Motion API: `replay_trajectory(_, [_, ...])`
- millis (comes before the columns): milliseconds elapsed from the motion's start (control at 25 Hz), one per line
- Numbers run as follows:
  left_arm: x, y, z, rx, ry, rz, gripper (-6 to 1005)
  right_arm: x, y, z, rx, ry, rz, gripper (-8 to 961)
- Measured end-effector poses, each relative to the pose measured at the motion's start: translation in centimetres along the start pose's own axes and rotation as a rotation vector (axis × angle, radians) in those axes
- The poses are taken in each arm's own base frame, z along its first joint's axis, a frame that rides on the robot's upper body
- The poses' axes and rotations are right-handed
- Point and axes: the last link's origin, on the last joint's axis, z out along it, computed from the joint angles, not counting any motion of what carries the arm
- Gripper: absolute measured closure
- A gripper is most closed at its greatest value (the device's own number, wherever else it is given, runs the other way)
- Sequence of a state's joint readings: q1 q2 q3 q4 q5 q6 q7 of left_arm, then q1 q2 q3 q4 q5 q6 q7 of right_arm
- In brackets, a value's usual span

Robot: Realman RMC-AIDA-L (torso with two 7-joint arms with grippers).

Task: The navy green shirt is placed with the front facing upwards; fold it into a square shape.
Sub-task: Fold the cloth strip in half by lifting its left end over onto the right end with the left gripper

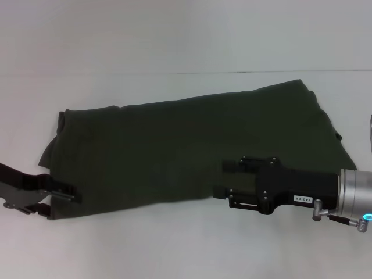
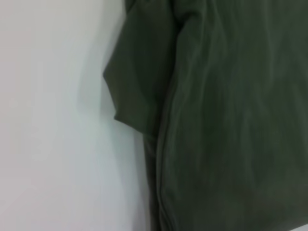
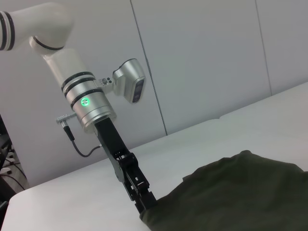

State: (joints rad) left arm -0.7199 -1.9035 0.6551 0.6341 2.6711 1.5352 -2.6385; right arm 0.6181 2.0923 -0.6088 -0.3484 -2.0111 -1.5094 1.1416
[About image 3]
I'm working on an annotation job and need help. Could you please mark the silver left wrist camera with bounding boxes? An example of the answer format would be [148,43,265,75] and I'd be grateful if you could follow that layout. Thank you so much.
[112,58,146,104]

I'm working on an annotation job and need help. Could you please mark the black cable bundle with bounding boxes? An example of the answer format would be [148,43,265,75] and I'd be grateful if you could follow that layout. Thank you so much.
[0,134,27,193]

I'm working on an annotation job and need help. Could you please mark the dark green FREE! t-shirt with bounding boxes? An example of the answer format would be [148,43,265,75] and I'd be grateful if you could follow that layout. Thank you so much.
[139,150,308,231]

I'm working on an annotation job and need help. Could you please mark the dark red thin cable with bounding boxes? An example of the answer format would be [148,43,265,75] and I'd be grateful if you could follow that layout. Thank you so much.
[63,126,103,159]

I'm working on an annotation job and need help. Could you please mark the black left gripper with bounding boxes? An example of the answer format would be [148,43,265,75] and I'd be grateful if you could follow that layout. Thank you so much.
[94,117,158,215]

